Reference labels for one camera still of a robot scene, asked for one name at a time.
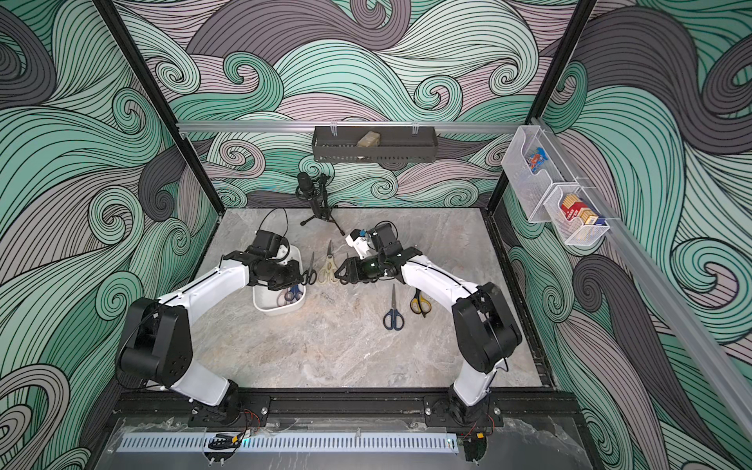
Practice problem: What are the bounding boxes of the dark teal handled scissors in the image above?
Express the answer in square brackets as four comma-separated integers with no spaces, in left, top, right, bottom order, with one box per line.
[382,286,405,331]

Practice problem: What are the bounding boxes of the clear wall bin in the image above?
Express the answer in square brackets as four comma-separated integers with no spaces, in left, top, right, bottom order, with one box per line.
[503,125,575,223]
[544,183,610,248]

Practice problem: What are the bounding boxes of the aluminium wall rail right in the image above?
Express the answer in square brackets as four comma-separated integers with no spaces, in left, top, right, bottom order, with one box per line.
[528,116,752,436]

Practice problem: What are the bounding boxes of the pink handled scissors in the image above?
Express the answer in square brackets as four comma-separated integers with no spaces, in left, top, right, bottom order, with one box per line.
[276,289,297,307]

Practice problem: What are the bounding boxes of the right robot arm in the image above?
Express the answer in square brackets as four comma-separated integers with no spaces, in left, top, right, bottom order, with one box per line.
[334,249,523,409]

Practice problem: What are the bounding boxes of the blue handled scissors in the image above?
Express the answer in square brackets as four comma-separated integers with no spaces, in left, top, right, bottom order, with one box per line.
[283,285,304,305]

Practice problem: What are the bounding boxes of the yellow handled scissors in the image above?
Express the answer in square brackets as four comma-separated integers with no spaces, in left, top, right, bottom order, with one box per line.
[410,289,432,317]

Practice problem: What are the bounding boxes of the red yellow boxes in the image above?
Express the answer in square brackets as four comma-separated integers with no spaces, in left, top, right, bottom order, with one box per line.
[559,193,606,226]

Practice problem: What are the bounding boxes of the clear wall bin lower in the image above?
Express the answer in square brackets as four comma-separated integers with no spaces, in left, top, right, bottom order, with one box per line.
[544,183,610,248]

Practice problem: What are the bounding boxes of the black microphone on tripod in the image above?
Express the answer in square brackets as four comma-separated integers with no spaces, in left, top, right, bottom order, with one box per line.
[295,172,345,236]

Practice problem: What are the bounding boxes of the aluminium wall rail back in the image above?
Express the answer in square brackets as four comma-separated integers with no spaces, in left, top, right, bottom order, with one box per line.
[176,119,522,134]

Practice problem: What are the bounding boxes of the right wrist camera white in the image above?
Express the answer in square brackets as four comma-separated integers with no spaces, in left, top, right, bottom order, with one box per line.
[345,221,403,260]

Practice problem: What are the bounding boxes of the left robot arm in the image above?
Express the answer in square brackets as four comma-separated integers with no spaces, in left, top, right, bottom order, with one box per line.
[116,251,303,407]

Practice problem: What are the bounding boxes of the aluminium wall rail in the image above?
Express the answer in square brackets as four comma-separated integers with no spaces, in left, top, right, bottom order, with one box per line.
[176,119,522,134]
[528,116,752,436]

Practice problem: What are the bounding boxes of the clear wall bin upper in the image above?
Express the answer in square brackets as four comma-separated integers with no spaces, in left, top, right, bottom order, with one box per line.
[503,125,575,223]

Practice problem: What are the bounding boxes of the beige block in tray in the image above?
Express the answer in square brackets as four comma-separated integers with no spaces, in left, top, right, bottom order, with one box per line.
[356,131,381,148]

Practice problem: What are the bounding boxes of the blue red packet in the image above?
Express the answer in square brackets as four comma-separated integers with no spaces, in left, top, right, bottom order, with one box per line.
[525,147,550,174]

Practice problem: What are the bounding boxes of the cream handled scissors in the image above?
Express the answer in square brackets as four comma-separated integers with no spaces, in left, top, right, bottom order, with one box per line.
[317,241,339,284]

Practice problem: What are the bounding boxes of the black wall shelf tray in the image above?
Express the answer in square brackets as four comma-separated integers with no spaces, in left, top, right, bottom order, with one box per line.
[311,125,439,166]

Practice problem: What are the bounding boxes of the white plastic storage box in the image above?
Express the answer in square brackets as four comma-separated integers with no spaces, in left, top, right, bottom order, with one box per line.
[251,243,307,317]

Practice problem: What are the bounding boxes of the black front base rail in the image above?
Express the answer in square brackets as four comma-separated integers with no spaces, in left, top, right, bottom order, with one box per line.
[113,388,581,430]

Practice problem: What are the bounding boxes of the white perforated cable duct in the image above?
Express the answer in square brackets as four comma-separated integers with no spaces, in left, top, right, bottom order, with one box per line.
[115,432,459,454]

